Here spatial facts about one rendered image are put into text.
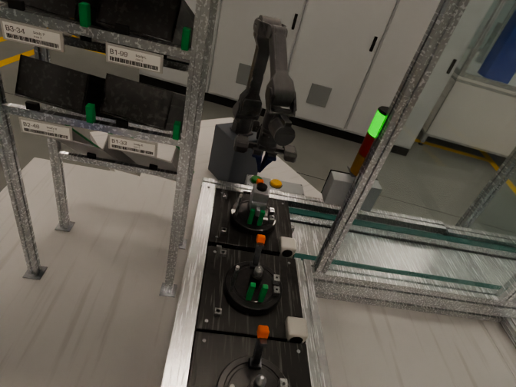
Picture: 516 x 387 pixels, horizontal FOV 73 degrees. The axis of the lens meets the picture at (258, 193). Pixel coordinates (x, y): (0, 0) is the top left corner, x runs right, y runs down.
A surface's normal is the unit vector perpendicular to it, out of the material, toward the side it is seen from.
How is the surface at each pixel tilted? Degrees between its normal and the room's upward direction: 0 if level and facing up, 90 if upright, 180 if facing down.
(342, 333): 0
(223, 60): 90
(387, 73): 90
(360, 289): 90
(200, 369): 0
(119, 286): 0
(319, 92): 90
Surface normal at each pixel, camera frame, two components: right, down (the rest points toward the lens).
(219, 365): 0.22, -0.78
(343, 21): -0.14, 0.57
